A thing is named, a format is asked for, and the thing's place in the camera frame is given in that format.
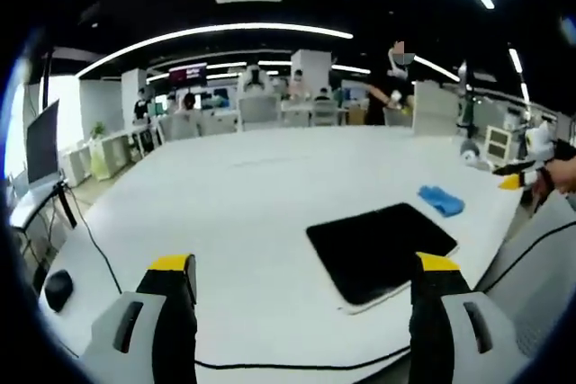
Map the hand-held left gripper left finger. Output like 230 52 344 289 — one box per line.
83 254 199 384

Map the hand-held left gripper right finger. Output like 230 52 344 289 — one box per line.
408 252 530 384

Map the blue cleaning cloth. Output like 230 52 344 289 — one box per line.
417 184 465 219

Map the black tablet mat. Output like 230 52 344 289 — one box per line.
305 202 460 317

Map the person's right hand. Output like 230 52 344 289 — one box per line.
533 159 576 199

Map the white cabinet with mesh door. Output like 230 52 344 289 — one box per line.
484 124 513 162

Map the white round device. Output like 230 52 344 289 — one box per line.
459 138 481 164

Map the black computer mouse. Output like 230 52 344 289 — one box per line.
43 269 75 313

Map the white partition panel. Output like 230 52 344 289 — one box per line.
412 80 461 137

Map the dark computer monitor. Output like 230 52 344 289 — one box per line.
25 99 62 188

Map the white humanoid robot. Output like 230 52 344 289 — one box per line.
241 64 273 94

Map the long curved ceiling light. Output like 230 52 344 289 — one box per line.
76 22 355 79

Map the black cable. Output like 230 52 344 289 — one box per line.
58 180 123 295
193 346 411 371

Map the purple wall screen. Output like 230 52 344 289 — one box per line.
168 61 209 87

